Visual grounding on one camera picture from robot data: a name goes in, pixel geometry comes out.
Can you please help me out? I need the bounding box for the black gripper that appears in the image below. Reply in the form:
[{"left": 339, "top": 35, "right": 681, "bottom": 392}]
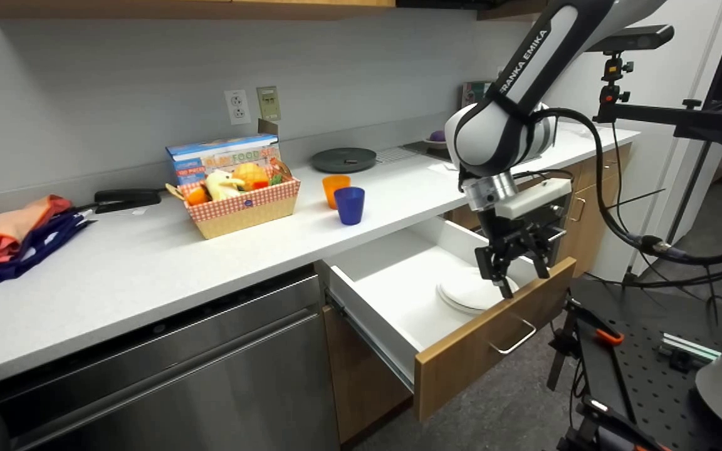
[{"left": 470, "top": 203, "right": 569, "bottom": 301}]

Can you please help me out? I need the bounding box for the wooden drawer with metal handle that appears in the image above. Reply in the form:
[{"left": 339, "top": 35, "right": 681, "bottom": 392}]
[{"left": 323, "top": 218, "right": 579, "bottom": 422}]

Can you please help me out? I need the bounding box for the white plate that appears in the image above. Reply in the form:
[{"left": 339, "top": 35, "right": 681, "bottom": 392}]
[{"left": 434, "top": 269, "right": 523, "bottom": 318}]

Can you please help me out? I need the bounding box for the narrow wooden cabinet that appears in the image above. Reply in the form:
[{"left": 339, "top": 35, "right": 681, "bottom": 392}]
[{"left": 566, "top": 143, "right": 636, "bottom": 283}]

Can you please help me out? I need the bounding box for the black cooktop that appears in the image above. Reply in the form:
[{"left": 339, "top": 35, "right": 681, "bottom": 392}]
[{"left": 399, "top": 134, "right": 464, "bottom": 164}]

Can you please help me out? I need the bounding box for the black perforated mounting table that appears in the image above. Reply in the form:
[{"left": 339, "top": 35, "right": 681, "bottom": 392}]
[{"left": 563, "top": 272, "right": 722, "bottom": 451}]

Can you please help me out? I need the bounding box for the blue plastic cup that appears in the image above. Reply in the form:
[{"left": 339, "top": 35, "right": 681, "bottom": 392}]
[{"left": 330, "top": 184, "right": 369, "bottom": 228}]

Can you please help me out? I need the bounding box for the silver green bar tool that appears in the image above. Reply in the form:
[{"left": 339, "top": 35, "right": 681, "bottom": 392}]
[{"left": 658, "top": 331, "right": 722, "bottom": 363}]

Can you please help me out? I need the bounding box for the orange plastic cup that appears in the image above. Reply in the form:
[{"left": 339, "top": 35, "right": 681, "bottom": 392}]
[{"left": 321, "top": 173, "right": 353, "bottom": 209}]

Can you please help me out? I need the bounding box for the black round plate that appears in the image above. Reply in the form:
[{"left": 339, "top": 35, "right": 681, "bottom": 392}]
[{"left": 309, "top": 145, "right": 379, "bottom": 174}]

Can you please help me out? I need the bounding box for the red checkered cardboard basket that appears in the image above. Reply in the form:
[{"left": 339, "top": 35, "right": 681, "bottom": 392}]
[{"left": 162, "top": 174, "right": 302, "bottom": 243}]

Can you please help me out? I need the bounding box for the pale yellow toy food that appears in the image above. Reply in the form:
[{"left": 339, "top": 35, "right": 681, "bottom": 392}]
[{"left": 202, "top": 168, "right": 247, "bottom": 203}]

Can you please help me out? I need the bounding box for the colourful toy food box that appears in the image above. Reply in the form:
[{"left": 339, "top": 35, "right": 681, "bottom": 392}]
[{"left": 162, "top": 132, "right": 291, "bottom": 188}]

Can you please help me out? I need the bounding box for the orange toy fruit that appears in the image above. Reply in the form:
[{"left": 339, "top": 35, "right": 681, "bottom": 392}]
[{"left": 183, "top": 182, "right": 213, "bottom": 207}]

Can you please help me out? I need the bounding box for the stainless steel dishwasher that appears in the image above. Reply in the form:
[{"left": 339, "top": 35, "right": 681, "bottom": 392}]
[{"left": 0, "top": 262, "right": 343, "bottom": 451}]

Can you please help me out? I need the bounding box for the black stapler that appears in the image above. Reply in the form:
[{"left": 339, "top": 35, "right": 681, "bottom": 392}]
[{"left": 91, "top": 184, "right": 162, "bottom": 212}]

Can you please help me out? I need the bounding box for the dark blue cloth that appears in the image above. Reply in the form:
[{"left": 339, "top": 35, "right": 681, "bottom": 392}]
[{"left": 0, "top": 207, "right": 96, "bottom": 287}]

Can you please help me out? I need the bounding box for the orange cloth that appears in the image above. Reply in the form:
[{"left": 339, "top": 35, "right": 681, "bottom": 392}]
[{"left": 0, "top": 193, "right": 74, "bottom": 267}]

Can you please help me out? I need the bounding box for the black oven with silver handle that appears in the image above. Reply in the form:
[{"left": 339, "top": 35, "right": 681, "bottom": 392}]
[{"left": 544, "top": 184, "right": 573, "bottom": 262}]

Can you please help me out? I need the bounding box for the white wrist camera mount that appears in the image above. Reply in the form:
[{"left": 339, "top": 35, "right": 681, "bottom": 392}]
[{"left": 458, "top": 170, "right": 573, "bottom": 223}]

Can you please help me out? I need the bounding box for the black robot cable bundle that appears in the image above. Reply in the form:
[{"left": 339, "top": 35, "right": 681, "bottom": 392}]
[{"left": 533, "top": 103, "right": 722, "bottom": 289}]

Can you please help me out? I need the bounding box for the orange handled clamp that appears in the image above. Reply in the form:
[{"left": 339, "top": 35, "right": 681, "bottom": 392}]
[{"left": 562, "top": 297, "right": 628, "bottom": 351}]

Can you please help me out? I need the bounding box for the wooden cabinet door with handle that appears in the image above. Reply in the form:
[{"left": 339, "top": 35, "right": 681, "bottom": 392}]
[{"left": 321, "top": 302, "right": 420, "bottom": 446}]

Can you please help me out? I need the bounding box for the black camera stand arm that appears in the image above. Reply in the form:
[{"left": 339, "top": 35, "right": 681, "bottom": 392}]
[{"left": 592, "top": 49, "right": 722, "bottom": 155}]

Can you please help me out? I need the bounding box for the black stereo camera bar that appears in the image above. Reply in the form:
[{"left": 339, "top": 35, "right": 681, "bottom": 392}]
[{"left": 586, "top": 21, "right": 677, "bottom": 54}]

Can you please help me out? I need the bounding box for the green wall plate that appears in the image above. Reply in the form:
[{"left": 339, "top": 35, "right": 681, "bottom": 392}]
[{"left": 252, "top": 82, "right": 282, "bottom": 124}]

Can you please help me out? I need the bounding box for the white wall outlet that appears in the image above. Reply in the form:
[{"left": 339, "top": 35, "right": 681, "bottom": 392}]
[{"left": 223, "top": 87, "right": 252, "bottom": 128}]

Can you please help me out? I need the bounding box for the wooden wall cabinet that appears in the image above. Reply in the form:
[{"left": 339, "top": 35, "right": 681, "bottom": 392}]
[{"left": 0, "top": 0, "right": 538, "bottom": 21}]

